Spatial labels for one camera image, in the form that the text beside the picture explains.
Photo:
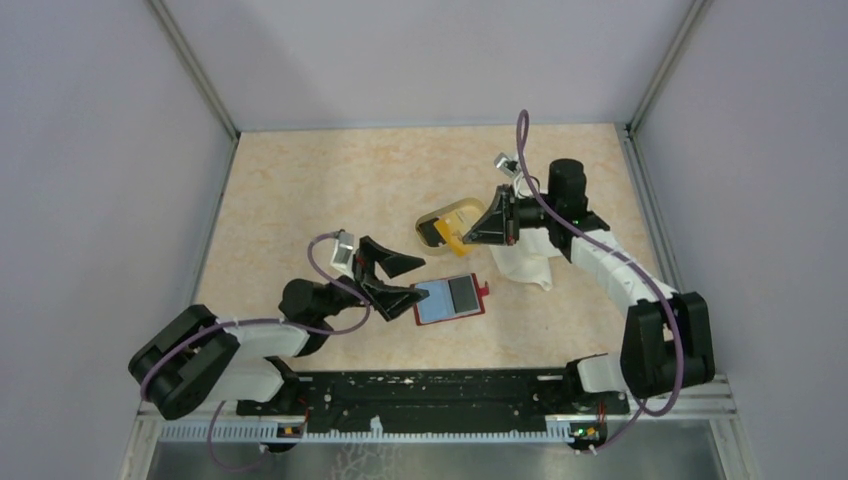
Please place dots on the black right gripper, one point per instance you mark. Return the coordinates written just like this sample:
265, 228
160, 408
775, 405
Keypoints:
497, 226

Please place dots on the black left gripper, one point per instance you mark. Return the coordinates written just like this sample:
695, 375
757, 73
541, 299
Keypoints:
390, 300

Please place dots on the red leather card holder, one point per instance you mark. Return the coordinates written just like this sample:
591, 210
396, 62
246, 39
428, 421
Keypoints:
438, 308

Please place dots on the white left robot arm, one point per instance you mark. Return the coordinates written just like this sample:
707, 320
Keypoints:
199, 357

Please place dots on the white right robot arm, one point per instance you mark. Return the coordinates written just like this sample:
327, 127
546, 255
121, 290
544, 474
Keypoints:
667, 341

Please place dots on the beige plastic tray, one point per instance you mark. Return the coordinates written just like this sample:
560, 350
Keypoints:
468, 209

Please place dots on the white cloth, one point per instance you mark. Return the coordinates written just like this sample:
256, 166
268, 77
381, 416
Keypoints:
528, 260

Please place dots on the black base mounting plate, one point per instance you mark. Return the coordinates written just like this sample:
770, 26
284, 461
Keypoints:
474, 401

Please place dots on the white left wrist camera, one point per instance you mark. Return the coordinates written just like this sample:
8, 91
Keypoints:
344, 252

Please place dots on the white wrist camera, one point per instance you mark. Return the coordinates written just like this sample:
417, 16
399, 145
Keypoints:
507, 165
344, 252

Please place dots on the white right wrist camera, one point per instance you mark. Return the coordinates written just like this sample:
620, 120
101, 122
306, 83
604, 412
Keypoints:
507, 165

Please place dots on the white slotted cable duct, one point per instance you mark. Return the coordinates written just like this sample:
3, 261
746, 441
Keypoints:
279, 432

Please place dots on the aluminium front frame rail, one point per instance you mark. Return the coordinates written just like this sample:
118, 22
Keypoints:
711, 400

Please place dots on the aluminium frame rail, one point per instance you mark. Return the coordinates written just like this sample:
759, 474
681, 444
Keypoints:
692, 19
192, 65
711, 400

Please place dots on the aluminium frame rail right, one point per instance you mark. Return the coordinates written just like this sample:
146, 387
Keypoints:
692, 19

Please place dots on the aluminium frame rail left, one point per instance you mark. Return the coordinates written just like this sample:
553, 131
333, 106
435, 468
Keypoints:
192, 65

